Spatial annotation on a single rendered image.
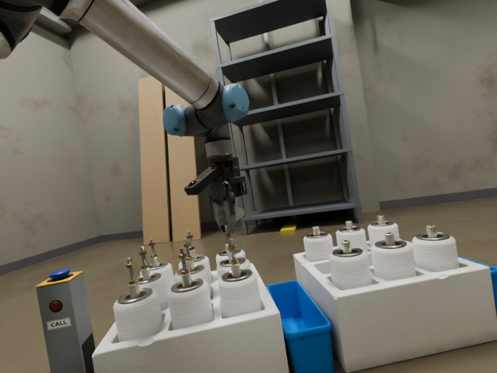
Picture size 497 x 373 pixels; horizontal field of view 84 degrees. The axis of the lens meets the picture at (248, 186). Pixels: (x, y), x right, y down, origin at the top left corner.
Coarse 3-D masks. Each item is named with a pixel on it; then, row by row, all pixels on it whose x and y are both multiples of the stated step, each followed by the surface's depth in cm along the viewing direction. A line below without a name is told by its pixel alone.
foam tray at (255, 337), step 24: (216, 288) 80; (264, 288) 74; (168, 312) 68; (216, 312) 64; (264, 312) 61; (168, 336) 57; (192, 336) 57; (216, 336) 58; (240, 336) 59; (264, 336) 59; (96, 360) 55; (120, 360) 55; (144, 360) 56; (168, 360) 57; (192, 360) 57; (216, 360) 58; (240, 360) 59; (264, 360) 59
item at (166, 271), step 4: (168, 264) 87; (160, 268) 84; (164, 268) 84; (168, 268) 85; (140, 272) 85; (152, 272) 82; (156, 272) 82; (160, 272) 83; (164, 272) 83; (168, 272) 84; (172, 272) 88; (168, 276) 84; (172, 276) 87; (168, 280) 84; (172, 280) 86; (168, 284) 84; (172, 284) 86; (168, 288) 84
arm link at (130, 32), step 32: (0, 0) 38; (32, 0) 38; (64, 0) 37; (96, 0) 39; (96, 32) 43; (128, 32) 43; (160, 32) 47; (160, 64) 48; (192, 64) 52; (192, 96) 54; (224, 96) 57
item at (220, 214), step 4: (220, 200) 80; (216, 204) 78; (220, 204) 78; (216, 208) 78; (220, 208) 78; (216, 212) 79; (220, 212) 79; (224, 212) 81; (216, 216) 79; (220, 216) 79; (224, 216) 81; (216, 220) 79; (220, 220) 78; (224, 220) 81; (220, 224) 78; (220, 228) 78; (224, 228) 79; (224, 232) 79
